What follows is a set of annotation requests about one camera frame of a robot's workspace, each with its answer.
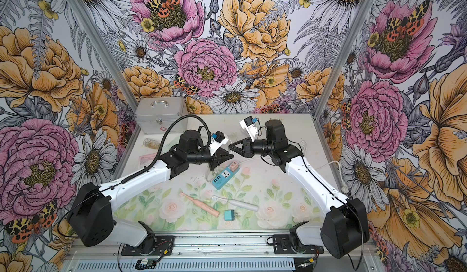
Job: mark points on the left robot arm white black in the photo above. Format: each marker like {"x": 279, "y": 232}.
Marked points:
{"x": 91, "y": 215}

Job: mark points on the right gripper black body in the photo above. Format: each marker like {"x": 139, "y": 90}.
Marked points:
{"x": 248, "y": 148}

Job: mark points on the silver metal first-aid case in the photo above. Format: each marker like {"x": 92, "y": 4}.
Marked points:
{"x": 155, "y": 115}

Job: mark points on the small circuit board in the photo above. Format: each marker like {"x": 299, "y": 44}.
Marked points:
{"x": 145, "y": 264}

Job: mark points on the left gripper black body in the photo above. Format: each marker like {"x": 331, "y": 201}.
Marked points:
{"x": 213, "y": 157}

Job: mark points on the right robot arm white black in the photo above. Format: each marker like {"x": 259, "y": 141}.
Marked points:
{"x": 345, "y": 226}

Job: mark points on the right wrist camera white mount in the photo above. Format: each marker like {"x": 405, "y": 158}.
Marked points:
{"x": 249, "y": 125}

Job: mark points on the pink electric toothbrush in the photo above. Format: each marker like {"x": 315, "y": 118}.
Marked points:
{"x": 210, "y": 210}

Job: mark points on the aluminium front rail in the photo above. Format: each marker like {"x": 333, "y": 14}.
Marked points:
{"x": 209, "y": 244}

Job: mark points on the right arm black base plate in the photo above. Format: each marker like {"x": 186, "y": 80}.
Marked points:
{"x": 288, "y": 244}

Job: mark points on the small clear jar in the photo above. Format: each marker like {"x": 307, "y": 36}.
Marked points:
{"x": 151, "y": 143}

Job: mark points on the teal plug adapter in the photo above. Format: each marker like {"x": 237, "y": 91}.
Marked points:
{"x": 229, "y": 215}

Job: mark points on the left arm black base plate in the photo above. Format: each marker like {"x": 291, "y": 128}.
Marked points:
{"x": 151, "y": 246}

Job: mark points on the pink product packet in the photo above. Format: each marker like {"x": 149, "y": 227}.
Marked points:
{"x": 146, "y": 160}

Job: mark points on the teal power strip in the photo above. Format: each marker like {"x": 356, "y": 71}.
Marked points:
{"x": 222, "y": 178}

